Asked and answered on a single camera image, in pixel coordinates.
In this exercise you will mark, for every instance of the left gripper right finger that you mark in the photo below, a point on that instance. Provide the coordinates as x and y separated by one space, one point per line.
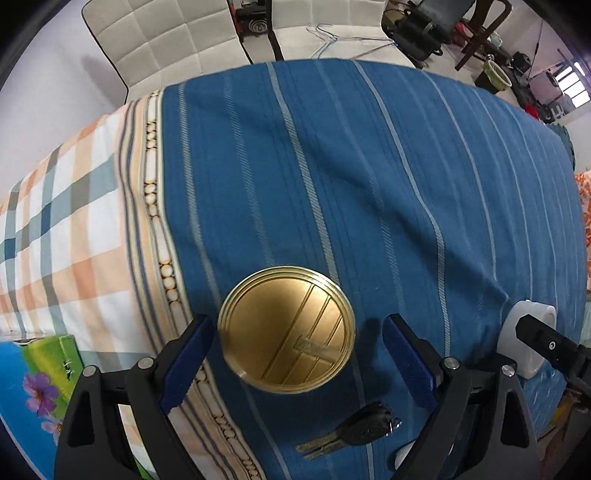
479 424

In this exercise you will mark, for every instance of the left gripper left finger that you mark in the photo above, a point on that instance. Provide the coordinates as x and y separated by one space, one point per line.
93 443

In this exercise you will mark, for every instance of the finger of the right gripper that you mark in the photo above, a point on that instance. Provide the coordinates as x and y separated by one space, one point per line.
570 359

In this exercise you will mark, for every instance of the small white earbud case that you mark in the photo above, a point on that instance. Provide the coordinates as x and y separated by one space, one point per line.
401 454

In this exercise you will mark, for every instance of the blue cardboard box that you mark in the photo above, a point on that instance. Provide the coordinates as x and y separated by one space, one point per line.
38 377

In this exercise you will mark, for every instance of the black key bunch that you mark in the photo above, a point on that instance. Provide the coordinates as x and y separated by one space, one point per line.
367 425

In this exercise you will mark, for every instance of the plaid checkered cloth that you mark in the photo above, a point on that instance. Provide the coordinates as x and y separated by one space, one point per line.
145 219

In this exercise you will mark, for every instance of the blue striped cloth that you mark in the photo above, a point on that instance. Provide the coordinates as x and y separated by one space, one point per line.
433 200

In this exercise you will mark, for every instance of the green plastic basin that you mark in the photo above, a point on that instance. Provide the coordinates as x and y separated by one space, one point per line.
493 78

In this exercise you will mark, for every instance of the dark wooden chair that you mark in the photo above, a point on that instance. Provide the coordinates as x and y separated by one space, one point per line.
476 31

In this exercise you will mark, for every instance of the black folding chair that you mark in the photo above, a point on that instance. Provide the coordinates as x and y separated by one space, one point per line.
420 29

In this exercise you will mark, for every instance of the white quilted chair left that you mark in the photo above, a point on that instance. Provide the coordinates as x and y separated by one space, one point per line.
155 43

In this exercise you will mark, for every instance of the white quilted chair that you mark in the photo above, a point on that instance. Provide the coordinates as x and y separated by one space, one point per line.
155 43
287 19

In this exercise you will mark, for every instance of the white quilted chair right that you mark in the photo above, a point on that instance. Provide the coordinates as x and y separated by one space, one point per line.
287 19

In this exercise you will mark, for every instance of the wire clothes hanger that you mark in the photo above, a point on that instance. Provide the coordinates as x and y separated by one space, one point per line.
329 39

